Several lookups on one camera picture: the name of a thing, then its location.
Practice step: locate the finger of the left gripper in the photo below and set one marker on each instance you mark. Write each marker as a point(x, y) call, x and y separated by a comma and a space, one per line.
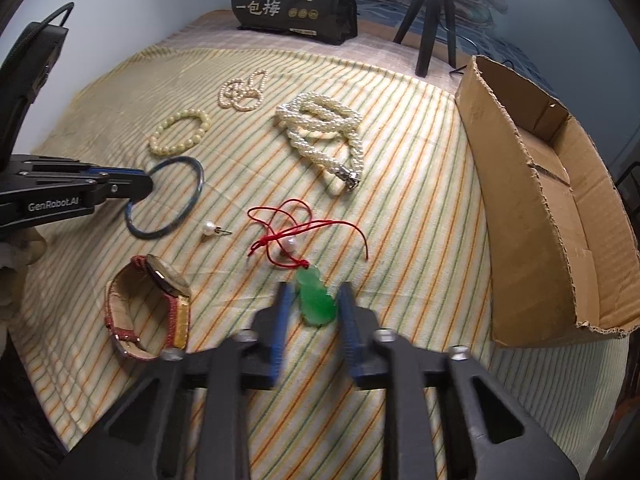
point(122, 183)

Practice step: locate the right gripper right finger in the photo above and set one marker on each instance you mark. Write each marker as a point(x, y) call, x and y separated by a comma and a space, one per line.
point(486, 433)

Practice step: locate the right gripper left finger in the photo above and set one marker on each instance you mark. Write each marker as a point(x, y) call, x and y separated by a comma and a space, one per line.
point(145, 433)

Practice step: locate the dark blue bangle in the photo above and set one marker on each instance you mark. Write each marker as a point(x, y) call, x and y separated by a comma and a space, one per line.
point(179, 185)

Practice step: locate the white gloved left hand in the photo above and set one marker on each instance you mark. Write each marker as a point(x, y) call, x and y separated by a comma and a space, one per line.
point(19, 250)

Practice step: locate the single pearl earring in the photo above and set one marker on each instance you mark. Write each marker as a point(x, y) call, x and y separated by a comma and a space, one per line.
point(211, 229)

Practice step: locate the yellow striped bed cloth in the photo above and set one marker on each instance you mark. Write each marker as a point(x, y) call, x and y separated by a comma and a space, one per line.
point(412, 238)

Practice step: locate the pink plaid bed sheet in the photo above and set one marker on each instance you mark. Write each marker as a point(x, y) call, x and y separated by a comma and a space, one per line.
point(373, 45)

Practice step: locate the single loose pearl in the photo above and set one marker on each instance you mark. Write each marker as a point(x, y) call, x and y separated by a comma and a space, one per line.
point(289, 245)

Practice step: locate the open cardboard box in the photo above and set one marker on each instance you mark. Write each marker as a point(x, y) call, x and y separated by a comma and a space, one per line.
point(564, 258)

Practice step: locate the black tripod stand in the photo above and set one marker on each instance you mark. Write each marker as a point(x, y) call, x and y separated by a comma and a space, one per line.
point(437, 13)

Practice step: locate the blue patterned blanket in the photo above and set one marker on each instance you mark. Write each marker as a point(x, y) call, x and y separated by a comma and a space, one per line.
point(475, 28)

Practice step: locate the red strap wristwatch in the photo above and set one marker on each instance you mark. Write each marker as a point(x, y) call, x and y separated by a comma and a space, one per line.
point(147, 309)

